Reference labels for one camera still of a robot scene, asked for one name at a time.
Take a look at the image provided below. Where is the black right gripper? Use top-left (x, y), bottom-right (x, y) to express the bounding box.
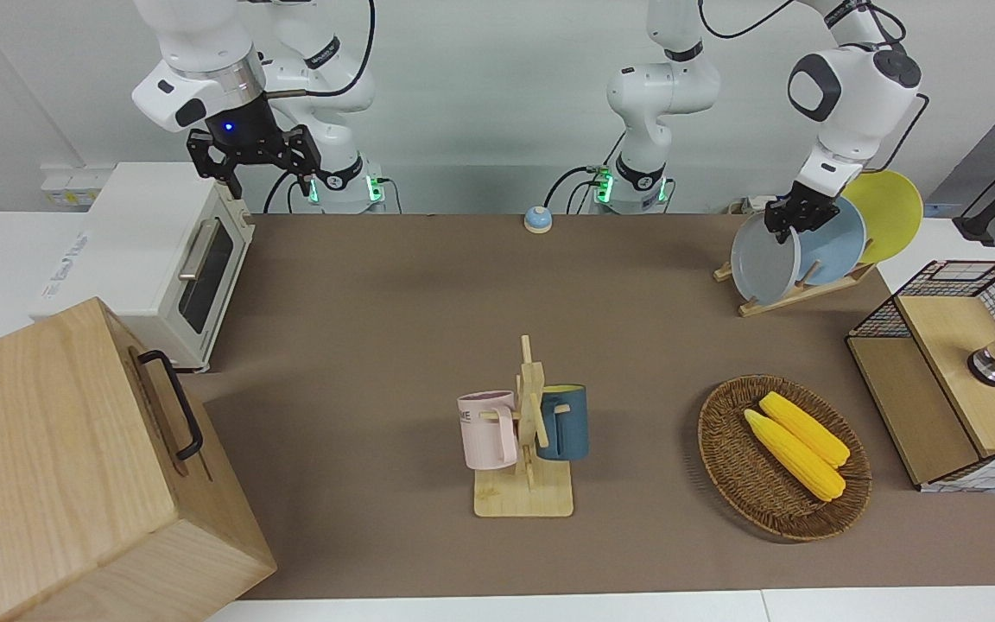
top-left (187, 89), bottom-right (323, 201)

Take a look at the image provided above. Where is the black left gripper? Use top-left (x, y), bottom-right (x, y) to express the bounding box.
top-left (764, 180), bottom-right (840, 247)

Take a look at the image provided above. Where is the gray plate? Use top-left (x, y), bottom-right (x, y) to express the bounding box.
top-left (731, 210), bottom-right (802, 307)

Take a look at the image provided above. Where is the light blue plate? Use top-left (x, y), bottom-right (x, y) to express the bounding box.
top-left (795, 197), bottom-right (867, 287)

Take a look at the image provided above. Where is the low wooden plate rack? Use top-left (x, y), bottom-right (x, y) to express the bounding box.
top-left (713, 257), bottom-right (878, 318)

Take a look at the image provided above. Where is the yellow plate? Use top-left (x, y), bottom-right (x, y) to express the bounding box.
top-left (843, 170), bottom-right (924, 265)

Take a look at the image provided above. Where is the white toaster oven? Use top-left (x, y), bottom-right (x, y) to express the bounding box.
top-left (29, 162), bottom-right (255, 374)

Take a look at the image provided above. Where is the white power strip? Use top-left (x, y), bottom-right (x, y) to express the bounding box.
top-left (40, 164), bottom-right (115, 209)

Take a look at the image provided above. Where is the yellow corn cob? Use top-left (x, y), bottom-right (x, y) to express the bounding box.
top-left (744, 409), bottom-right (846, 502)
top-left (759, 391), bottom-right (852, 469)

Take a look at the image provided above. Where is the brown table mat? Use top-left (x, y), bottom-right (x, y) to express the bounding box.
top-left (178, 213), bottom-right (995, 600)

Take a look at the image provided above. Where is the brown wicker basket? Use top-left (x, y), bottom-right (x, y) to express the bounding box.
top-left (698, 374), bottom-right (872, 543)

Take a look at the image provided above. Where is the dark blue mug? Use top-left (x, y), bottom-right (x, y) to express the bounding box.
top-left (536, 384), bottom-right (590, 461)

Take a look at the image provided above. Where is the pink mug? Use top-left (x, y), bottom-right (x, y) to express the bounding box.
top-left (458, 390), bottom-right (521, 471)

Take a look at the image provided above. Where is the wooden cabinet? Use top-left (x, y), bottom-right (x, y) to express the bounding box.
top-left (0, 297), bottom-right (278, 622)

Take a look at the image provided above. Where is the wooden mug tree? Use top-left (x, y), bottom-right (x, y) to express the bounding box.
top-left (473, 335), bottom-right (574, 518)

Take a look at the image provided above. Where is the black base cable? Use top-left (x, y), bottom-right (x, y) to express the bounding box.
top-left (545, 164), bottom-right (612, 213)
top-left (262, 169), bottom-right (293, 214)

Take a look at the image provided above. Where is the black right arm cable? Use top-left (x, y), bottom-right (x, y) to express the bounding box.
top-left (266, 0), bottom-right (377, 98)

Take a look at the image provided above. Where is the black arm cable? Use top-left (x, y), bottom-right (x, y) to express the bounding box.
top-left (266, 0), bottom-right (377, 98)
top-left (698, 0), bottom-right (931, 174)

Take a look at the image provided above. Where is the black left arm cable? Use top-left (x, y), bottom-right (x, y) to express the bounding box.
top-left (698, 0), bottom-right (931, 174)

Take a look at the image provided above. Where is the wire and wood shelf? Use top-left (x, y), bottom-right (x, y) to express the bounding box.
top-left (846, 259), bottom-right (995, 494)

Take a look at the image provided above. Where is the black cabinet handle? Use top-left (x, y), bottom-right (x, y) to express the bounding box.
top-left (136, 350), bottom-right (205, 461)

